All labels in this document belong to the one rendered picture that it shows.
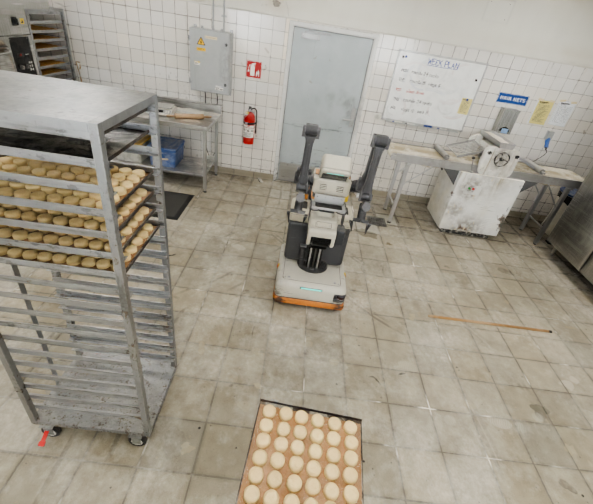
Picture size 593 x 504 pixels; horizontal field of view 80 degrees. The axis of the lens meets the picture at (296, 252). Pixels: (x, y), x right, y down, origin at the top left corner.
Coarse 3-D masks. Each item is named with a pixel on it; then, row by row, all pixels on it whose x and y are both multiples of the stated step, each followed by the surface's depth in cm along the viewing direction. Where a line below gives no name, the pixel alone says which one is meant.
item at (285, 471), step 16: (256, 432) 128; (272, 432) 129; (256, 448) 123; (272, 448) 124; (288, 448) 125; (304, 464) 121; (320, 464) 122; (336, 464) 123; (304, 480) 117; (320, 480) 118; (336, 480) 118; (240, 496) 111; (304, 496) 113; (320, 496) 114
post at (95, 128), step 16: (96, 128) 104; (96, 144) 106; (96, 160) 109; (112, 192) 118; (112, 208) 119; (112, 224) 122; (112, 240) 125; (112, 256) 129; (128, 288) 141; (128, 304) 143; (128, 320) 147; (128, 336) 153; (144, 400) 179; (144, 416) 186; (144, 432) 195
